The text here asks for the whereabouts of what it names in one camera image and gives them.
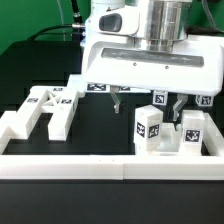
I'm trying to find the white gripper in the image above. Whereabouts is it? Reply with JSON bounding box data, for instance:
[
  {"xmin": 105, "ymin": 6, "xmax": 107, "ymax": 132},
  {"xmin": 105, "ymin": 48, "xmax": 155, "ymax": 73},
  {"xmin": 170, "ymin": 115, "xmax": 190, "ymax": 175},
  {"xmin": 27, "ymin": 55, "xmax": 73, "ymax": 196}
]
[{"xmin": 82, "ymin": 4, "xmax": 224, "ymax": 121}]

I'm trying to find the white U-shaped fence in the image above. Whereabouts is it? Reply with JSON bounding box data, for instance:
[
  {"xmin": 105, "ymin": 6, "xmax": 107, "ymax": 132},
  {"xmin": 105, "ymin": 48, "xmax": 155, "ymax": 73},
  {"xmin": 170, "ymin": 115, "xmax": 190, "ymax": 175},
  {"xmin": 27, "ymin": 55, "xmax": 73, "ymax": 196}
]
[{"xmin": 0, "ymin": 111, "xmax": 224, "ymax": 180}]

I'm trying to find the grey thin cable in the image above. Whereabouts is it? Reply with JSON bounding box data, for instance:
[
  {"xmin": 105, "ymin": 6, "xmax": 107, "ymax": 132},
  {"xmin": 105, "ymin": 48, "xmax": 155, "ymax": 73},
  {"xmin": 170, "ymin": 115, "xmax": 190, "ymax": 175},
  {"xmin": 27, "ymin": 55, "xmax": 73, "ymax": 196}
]
[{"xmin": 56, "ymin": 0, "xmax": 66, "ymax": 42}]

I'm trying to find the white marker sheet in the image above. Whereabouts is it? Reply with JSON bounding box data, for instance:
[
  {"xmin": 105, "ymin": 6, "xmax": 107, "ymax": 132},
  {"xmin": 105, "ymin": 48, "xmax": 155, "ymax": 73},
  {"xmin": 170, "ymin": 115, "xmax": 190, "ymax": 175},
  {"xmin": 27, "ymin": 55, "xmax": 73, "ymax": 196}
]
[{"xmin": 66, "ymin": 73, "xmax": 152, "ymax": 95}]

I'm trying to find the white chair back frame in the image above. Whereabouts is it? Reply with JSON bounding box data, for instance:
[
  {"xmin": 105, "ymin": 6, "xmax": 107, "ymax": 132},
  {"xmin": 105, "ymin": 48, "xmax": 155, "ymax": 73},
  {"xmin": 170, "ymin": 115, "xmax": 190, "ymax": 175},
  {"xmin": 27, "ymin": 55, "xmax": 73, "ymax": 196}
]
[{"xmin": 10, "ymin": 86, "xmax": 85, "ymax": 141}]

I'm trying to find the black cable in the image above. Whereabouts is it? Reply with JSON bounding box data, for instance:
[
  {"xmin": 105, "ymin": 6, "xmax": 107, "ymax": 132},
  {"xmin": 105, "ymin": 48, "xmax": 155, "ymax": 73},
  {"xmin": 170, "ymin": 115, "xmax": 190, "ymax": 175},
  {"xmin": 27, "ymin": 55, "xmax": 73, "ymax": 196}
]
[{"xmin": 27, "ymin": 0, "xmax": 86, "ymax": 42}]

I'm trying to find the white chair seat part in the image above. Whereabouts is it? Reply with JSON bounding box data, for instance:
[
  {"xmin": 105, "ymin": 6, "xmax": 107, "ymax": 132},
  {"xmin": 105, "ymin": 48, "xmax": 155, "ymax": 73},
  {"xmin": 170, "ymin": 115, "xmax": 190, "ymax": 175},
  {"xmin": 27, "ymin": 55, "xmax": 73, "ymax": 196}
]
[{"xmin": 136, "ymin": 121, "xmax": 206, "ymax": 157}]

